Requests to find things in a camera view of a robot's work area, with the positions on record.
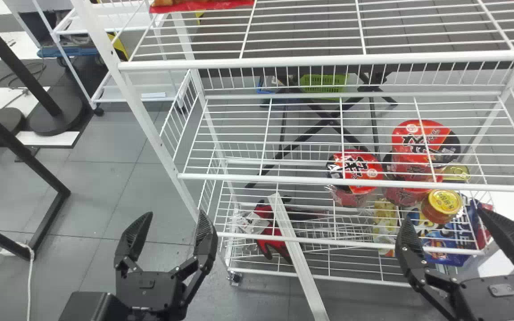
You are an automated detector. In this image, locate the yellow can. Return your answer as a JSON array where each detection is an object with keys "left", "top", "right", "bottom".
[{"left": 420, "top": 189, "right": 464, "bottom": 225}]

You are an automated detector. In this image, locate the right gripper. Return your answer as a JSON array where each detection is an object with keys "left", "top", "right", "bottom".
[{"left": 394, "top": 206, "right": 514, "bottom": 321}]

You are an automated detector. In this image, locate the blue snack packet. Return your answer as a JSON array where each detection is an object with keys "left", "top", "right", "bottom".
[{"left": 421, "top": 199, "right": 494, "bottom": 268}]

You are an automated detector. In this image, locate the red noodle cup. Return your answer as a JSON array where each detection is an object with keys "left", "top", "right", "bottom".
[
  {"left": 326, "top": 149, "right": 385, "bottom": 208},
  {"left": 381, "top": 119, "right": 462, "bottom": 207}
]

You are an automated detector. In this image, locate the black post with round foot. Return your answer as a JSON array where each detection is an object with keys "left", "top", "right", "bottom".
[{"left": 0, "top": 4, "right": 84, "bottom": 137}]

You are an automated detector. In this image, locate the green can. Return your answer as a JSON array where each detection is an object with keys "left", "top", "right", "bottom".
[{"left": 442, "top": 165, "right": 472, "bottom": 184}]

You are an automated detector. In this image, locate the yellow snack packet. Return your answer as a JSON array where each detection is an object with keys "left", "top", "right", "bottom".
[{"left": 372, "top": 198, "right": 401, "bottom": 258}]

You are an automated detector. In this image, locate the red snack packet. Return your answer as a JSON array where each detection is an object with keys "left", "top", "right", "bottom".
[
  {"left": 149, "top": 0, "right": 256, "bottom": 14},
  {"left": 252, "top": 199, "right": 313, "bottom": 264}
]

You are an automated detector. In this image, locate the blue basket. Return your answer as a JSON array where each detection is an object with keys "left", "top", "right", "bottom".
[{"left": 256, "top": 75, "right": 285, "bottom": 97}]

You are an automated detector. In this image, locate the white cable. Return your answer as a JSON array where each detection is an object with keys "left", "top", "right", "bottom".
[{"left": 0, "top": 242, "right": 35, "bottom": 321}]

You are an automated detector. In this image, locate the black side table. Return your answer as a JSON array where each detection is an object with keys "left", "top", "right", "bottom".
[{"left": 245, "top": 65, "right": 400, "bottom": 189}]

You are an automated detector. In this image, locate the white wire rack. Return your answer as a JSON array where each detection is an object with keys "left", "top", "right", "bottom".
[
  {"left": 3, "top": 0, "right": 195, "bottom": 117},
  {"left": 70, "top": 0, "right": 514, "bottom": 321}
]

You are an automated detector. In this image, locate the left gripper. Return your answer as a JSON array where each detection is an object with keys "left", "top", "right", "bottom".
[{"left": 114, "top": 209, "right": 219, "bottom": 321}]

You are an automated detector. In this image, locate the green basket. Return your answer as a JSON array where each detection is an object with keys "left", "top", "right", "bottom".
[{"left": 298, "top": 74, "right": 349, "bottom": 101}]

